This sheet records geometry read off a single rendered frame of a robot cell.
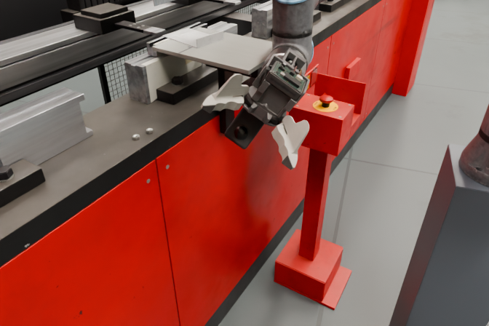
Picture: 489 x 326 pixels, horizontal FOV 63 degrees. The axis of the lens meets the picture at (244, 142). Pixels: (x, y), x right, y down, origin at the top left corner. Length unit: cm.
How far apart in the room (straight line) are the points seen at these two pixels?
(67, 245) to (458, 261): 86
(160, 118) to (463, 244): 75
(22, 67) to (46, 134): 30
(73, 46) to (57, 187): 49
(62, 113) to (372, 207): 157
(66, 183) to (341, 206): 149
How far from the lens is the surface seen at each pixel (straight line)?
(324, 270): 158
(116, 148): 84
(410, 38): 306
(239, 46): 96
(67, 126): 85
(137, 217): 90
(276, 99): 61
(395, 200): 214
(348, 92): 130
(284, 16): 75
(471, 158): 101
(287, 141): 59
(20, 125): 80
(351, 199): 208
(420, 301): 123
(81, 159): 83
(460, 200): 100
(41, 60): 111
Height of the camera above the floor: 132
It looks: 33 degrees down
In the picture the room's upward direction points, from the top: straight up
